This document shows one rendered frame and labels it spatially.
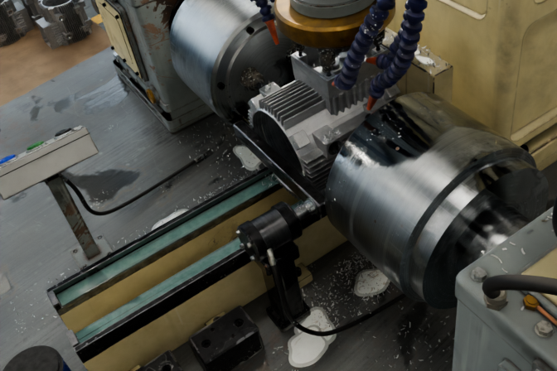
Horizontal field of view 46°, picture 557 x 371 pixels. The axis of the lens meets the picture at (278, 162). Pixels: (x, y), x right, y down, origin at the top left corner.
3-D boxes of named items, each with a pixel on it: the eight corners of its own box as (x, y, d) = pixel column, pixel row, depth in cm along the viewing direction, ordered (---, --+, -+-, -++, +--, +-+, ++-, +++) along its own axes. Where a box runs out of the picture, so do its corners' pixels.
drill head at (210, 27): (249, 35, 155) (229, -66, 138) (344, 106, 131) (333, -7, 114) (155, 80, 147) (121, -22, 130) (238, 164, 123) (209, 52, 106)
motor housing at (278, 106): (343, 116, 128) (335, 32, 115) (409, 167, 115) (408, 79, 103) (257, 164, 122) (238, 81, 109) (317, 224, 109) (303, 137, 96)
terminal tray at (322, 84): (351, 60, 115) (348, 24, 110) (391, 86, 108) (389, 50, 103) (294, 89, 111) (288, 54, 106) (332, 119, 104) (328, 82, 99)
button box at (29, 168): (94, 149, 118) (79, 122, 117) (99, 152, 112) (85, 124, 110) (2, 195, 113) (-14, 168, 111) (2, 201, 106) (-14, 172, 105)
